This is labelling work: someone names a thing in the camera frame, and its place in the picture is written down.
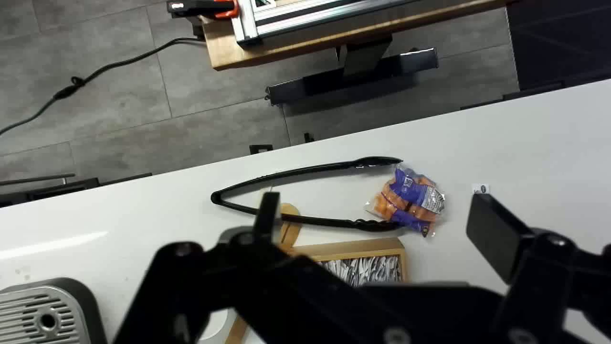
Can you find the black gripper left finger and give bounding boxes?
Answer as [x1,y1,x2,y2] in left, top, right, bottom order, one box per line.
[113,193,333,344]

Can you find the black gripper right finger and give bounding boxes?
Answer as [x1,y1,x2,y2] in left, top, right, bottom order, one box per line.
[466,193,611,344]

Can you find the orange purple sachet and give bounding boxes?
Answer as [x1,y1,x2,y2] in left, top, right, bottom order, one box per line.
[367,165,447,237]

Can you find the small wooden box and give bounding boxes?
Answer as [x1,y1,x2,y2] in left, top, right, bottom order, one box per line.
[224,203,411,344]

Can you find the black plastic tongs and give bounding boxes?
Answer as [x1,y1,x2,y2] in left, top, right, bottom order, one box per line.
[210,155,399,234]

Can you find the grey drain grate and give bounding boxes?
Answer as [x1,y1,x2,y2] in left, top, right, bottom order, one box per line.
[0,278,109,344]

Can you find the wooden workbench with rail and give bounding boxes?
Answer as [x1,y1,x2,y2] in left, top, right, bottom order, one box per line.
[165,0,514,106]

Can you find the black floor cable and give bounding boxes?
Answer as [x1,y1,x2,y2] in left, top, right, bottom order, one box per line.
[0,37,207,138]

